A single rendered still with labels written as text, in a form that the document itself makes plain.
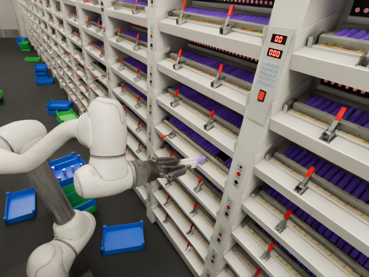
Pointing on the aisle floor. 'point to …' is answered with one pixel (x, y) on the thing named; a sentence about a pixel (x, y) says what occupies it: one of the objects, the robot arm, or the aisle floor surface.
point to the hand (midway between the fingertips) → (188, 163)
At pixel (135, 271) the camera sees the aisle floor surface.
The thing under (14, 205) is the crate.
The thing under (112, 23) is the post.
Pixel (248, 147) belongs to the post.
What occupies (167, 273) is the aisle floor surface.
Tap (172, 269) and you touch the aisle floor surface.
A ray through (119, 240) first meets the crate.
